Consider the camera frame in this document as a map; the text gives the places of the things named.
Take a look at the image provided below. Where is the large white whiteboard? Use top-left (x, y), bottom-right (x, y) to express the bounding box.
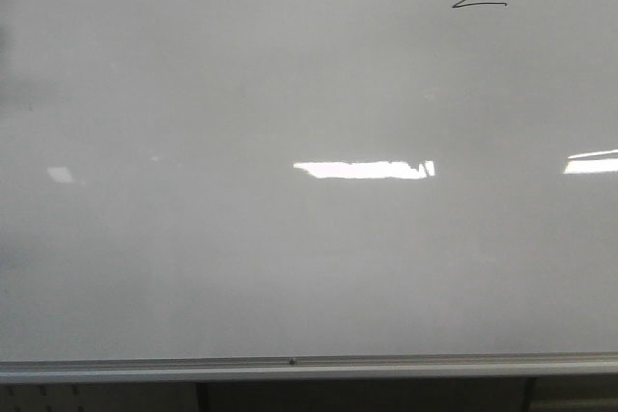
top-left (1, 0), bottom-right (617, 361)

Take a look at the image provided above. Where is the aluminium whiteboard tray rail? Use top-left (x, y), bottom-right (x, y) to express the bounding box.
top-left (1, 352), bottom-right (617, 384)

